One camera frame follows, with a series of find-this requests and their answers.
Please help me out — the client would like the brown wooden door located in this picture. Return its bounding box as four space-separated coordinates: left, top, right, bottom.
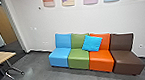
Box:
0 3 20 47

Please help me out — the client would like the green sofa chair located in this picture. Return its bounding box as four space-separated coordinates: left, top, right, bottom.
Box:
65 32 93 71

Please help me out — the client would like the cyan pillow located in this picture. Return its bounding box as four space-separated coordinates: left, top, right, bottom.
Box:
80 33 105 54

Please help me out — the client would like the blue sofa chair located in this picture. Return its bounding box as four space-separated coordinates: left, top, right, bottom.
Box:
46 31 75 70

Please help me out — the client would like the orange sofa chair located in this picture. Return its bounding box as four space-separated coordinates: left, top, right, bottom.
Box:
86 31 116 75

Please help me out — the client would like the brown sofa chair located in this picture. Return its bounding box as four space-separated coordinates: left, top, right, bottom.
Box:
108 30 145 78

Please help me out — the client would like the white wall outlet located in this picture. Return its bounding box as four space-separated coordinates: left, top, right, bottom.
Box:
138 43 144 50
42 40 48 46

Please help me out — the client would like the white wall switch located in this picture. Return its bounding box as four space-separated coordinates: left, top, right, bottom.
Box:
29 26 38 32

